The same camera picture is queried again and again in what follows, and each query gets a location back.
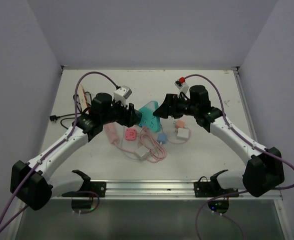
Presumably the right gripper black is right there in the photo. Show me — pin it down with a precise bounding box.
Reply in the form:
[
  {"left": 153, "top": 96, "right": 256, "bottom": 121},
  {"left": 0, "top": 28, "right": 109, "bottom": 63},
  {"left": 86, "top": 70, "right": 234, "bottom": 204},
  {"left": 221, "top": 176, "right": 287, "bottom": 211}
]
[{"left": 153, "top": 93, "right": 198, "bottom": 120}]

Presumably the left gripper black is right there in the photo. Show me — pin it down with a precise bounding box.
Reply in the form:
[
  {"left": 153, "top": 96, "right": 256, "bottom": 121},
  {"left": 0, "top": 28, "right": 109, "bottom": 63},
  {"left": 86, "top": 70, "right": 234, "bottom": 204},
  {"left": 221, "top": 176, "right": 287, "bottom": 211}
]
[{"left": 101, "top": 96, "right": 140, "bottom": 127}]

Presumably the pink charger plug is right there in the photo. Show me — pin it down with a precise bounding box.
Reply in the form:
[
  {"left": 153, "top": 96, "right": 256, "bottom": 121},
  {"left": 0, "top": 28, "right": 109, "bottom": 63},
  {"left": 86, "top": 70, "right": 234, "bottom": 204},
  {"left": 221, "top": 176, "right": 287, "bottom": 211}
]
[{"left": 174, "top": 120, "right": 185, "bottom": 129}]

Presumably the pink adapter plug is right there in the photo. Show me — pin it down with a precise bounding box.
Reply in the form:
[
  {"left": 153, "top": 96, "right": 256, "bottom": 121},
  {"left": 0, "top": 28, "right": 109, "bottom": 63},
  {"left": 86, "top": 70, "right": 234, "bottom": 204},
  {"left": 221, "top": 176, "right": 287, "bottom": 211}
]
[{"left": 124, "top": 128, "right": 138, "bottom": 141}]

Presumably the teal triangular power strip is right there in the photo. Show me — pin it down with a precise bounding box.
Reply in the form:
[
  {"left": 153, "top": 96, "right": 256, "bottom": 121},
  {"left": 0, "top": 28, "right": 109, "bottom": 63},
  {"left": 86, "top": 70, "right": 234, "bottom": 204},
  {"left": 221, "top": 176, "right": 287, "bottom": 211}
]
[{"left": 138, "top": 101, "right": 161, "bottom": 133}]

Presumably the white charger plug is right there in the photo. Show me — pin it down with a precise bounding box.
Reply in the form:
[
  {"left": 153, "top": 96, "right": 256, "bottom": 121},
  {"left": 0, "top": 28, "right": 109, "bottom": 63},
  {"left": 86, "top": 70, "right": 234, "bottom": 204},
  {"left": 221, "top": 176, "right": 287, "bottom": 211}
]
[{"left": 177, "top": 128, "right": 190, "bottom": 141}]

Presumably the pink power strip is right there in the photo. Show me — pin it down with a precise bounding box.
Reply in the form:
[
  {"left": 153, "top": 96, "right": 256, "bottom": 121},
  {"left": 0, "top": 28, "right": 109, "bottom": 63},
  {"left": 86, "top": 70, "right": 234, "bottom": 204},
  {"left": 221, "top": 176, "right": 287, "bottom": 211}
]
[{"left": 104, "top": 123, "right": 119, "bottom": 144}]

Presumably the blue charger plug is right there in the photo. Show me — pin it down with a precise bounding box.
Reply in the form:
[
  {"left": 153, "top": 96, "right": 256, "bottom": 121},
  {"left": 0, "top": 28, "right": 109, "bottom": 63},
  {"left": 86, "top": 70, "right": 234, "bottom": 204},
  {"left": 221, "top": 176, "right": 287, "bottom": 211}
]
[{"left": 157, "top": 133, "right": 167, "bottom": 145}]

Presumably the dark green cube socket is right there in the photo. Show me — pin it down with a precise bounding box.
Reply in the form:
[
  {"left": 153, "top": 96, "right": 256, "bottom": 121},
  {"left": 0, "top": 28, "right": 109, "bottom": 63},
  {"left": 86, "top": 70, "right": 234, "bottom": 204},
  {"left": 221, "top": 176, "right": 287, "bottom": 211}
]
[{"left": 134, "top": 110, "right": 142, "bottom": 122}]

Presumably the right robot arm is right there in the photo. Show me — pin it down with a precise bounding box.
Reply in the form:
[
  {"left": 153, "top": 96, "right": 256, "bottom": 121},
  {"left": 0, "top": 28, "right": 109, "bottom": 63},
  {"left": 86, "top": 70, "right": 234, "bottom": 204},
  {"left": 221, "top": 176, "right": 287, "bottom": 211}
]
[{"left": 153, "top": 85, "right": 284, "bottom": 197}]

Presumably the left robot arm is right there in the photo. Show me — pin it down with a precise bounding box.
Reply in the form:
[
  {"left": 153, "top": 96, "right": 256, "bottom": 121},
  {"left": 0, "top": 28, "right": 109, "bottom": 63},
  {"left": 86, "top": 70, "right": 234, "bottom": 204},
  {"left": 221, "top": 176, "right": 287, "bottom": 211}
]
[{"left": 10, "top": 92, "right": 142, "bottom": 211}]

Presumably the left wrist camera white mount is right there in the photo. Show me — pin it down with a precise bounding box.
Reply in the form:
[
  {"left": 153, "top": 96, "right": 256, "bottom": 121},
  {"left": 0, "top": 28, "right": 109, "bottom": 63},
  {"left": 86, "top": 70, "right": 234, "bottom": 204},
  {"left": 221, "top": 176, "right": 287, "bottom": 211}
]
[{"left": 114, "top": 85, "right": 132, "bottom": 107}]

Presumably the thin pink charging cable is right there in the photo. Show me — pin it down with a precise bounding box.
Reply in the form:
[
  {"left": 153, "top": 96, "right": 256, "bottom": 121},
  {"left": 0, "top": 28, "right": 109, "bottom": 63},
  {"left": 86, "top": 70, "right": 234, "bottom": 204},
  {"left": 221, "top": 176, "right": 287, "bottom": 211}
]
[{"left": 161, "top": 124, "right": 191, "bottom": 145}]

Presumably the pink power strip cable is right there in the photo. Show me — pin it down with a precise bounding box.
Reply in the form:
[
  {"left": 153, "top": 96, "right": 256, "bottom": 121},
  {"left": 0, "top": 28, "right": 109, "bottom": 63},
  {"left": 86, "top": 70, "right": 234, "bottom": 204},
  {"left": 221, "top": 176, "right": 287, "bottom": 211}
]
[{"left": 111, "top": 126, "right": 167, "bottom": 163}]

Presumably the aluminium front rail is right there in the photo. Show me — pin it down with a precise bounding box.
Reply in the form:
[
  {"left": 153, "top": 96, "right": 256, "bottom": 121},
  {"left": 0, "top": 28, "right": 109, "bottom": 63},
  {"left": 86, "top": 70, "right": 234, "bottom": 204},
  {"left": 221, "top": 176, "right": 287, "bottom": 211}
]
[{"left": 45, "top": 178, "right": 282, "bottom": 201}]

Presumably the black power strip cable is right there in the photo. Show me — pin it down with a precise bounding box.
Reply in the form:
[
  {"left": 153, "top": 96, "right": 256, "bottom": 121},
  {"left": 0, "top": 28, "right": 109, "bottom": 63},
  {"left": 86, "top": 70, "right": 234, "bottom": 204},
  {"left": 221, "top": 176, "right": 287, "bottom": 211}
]
[{"left": 49, "top": 91, "right": 94, "bottom": 128}]

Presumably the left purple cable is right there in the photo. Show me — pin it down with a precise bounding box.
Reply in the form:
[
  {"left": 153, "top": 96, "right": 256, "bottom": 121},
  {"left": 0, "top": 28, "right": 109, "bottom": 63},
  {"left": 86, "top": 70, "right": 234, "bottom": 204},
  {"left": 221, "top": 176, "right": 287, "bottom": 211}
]
[{"left": 0, "top": 71, "right": 120, "bottom": 237}]

